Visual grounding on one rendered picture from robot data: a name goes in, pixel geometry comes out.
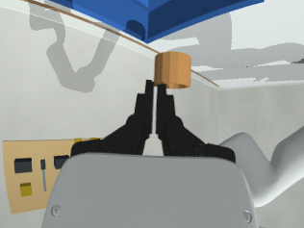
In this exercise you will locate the bronze bushing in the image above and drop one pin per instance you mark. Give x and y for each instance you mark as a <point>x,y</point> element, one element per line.
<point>172,69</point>

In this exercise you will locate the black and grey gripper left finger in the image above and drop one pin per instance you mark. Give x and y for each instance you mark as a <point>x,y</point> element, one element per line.
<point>129,138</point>

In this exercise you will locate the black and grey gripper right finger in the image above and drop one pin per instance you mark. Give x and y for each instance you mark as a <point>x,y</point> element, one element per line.
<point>180,141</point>

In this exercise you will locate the blue open crate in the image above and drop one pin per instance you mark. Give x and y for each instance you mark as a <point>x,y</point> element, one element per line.
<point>149,20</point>

